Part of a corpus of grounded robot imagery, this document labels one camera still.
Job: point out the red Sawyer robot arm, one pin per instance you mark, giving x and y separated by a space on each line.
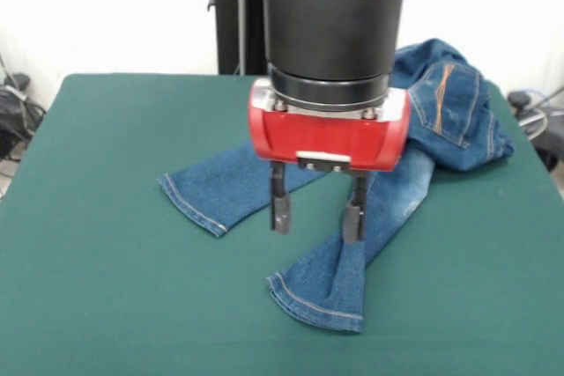
330 19

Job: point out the blue denim jeans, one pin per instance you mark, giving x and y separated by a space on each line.
220 186

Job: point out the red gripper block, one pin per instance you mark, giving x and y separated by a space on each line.
326 138

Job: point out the dark green table cloth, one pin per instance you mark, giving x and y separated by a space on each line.
110 283

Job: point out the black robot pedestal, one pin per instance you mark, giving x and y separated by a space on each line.
229 19

